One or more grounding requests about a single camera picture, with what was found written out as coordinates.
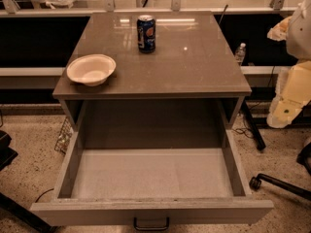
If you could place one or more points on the black object at left edge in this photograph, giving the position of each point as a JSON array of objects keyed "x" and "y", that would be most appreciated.
[{"x": 7, "y": 155}]

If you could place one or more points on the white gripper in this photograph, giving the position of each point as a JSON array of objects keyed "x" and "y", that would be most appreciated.
[{"x": 300, "y": 36}]

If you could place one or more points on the wire mesh basket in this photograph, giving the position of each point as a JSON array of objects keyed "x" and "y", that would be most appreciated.
[{"x": 64, "y": 137}]

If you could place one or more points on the black metal drawer handle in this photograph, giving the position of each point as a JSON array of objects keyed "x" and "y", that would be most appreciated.
[{"x": 151, "y": 225}]

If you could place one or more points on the blue pepsi can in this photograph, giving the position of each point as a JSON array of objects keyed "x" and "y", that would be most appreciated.
[{"x": 146, "y": 31}]

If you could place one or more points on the clear plastic water bottle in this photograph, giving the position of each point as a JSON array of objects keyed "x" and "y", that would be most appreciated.
[{"x": 240, "y": 53}]

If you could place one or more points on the open grey top drawer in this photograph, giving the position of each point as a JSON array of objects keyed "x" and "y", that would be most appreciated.
[{"x": 112, "y": 187}]

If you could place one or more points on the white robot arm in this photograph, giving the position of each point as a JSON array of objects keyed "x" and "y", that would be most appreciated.
[{"x": 298, "y": 41}]

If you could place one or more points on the grey cabinet with glossy top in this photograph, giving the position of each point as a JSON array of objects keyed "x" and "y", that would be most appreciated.
[{"x": 191, "y": 59}]

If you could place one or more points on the white paper bowl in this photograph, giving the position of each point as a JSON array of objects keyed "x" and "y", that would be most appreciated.
[{"x": 91, "y": 70}]

